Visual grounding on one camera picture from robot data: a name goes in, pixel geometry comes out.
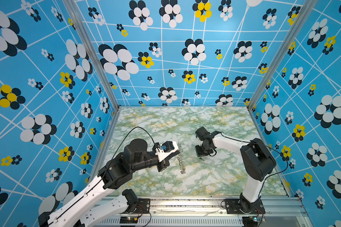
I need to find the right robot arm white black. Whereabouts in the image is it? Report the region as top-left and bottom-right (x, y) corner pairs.
(195, 127), (276, 214)

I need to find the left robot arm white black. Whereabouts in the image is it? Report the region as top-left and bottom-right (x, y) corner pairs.
(38, 139), (180, 227)

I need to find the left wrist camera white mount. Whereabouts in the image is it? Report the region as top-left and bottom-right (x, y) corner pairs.
(152, 141), (180, 163)

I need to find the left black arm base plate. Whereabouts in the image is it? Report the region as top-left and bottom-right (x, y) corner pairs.
(123, 198), (151, 214)

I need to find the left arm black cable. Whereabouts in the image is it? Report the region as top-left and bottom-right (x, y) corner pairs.
(102, 126), (160, 182)

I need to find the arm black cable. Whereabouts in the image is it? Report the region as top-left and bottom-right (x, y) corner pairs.
(213, 133), (289, 182)
(102, 126), (160, 182)

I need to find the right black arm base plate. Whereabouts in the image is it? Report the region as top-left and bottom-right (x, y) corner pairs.
(221, 198), (266, 215)

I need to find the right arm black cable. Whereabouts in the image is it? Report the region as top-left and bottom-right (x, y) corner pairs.
(213, 133), (289, 182)

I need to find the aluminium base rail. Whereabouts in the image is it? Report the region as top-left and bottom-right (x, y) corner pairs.
(96, 196), (313, 227)

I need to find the right rear aluminium post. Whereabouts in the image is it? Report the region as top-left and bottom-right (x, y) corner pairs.
(247, 0), (318, 112)

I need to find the aluminium post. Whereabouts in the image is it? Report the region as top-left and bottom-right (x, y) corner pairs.
(63, 0), (119, 112)
(247, 0), (318, 112)

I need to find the left rear aluminium post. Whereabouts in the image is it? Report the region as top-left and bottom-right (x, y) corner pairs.
(63, 0), (119, 112)

